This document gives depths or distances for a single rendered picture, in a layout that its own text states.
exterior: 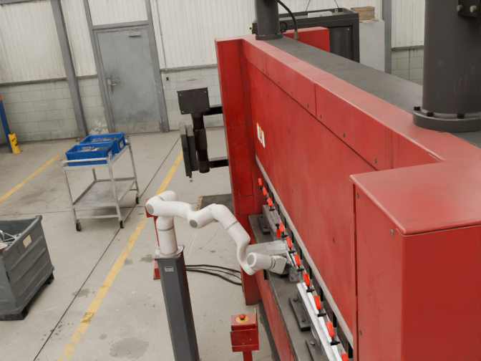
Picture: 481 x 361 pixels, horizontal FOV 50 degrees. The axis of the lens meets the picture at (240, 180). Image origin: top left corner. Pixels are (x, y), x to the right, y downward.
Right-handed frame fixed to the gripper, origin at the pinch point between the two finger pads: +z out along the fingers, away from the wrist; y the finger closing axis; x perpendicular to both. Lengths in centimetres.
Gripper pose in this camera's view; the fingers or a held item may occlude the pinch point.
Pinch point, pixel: (288, 266)
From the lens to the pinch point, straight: 322.1
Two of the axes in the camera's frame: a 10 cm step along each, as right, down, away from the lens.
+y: 3.2, -9.4, -0.5
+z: 7.4, 2.2, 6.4
